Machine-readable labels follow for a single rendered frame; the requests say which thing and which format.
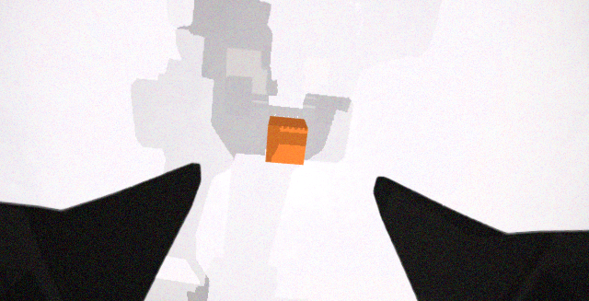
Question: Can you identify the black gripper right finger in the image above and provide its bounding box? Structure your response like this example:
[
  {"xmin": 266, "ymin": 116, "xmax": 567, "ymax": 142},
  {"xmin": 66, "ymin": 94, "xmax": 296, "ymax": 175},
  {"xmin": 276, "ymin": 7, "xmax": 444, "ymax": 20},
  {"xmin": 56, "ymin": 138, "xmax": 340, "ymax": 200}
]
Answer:
[{"xmin": 373, "ymin": 176, "xmax": 589, "ymax": 301}]

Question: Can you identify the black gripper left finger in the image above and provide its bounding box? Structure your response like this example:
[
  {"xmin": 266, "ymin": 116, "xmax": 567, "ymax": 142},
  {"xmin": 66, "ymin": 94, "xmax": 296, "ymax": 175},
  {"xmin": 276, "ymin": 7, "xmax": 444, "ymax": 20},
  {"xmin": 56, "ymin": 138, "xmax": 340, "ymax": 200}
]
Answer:
[{"xmin": 0, "ymin": 162, "xmax": 202, "ymax": 301}]

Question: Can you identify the orange block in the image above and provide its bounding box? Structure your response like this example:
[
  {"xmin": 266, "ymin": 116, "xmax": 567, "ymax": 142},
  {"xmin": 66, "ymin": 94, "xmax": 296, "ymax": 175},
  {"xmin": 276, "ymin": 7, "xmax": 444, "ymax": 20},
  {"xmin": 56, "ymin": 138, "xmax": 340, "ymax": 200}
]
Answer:
[{"xmin": 265, "ymin": 116, "xmax": 308, "ymax": 165}]

